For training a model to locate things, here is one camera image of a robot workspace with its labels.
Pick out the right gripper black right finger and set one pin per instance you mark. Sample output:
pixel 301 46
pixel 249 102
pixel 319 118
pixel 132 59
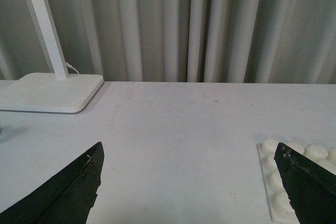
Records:
pixel 310 187

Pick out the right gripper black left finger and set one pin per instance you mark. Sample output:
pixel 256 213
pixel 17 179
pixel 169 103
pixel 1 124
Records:
pixel 67 197

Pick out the white desk lamp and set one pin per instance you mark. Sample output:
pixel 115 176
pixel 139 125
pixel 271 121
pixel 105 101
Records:
pixel 56 92

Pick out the grey pleated curtain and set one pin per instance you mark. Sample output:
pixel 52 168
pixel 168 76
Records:
pixel 253 41

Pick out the white studded base plate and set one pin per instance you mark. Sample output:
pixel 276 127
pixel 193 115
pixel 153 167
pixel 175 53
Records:
pixel 278 202

